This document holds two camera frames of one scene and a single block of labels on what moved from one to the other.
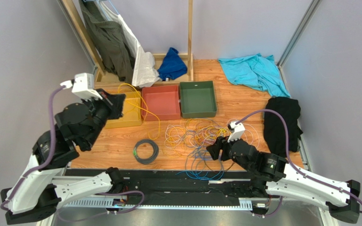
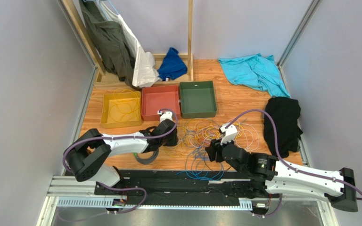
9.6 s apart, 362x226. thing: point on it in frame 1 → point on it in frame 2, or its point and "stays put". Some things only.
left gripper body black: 105,109 → 171,141
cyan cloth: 256,70 stays put
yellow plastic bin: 132,112 stays put
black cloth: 274,126 stays put
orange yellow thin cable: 145,101 → 192,134
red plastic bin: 160,101 stays put
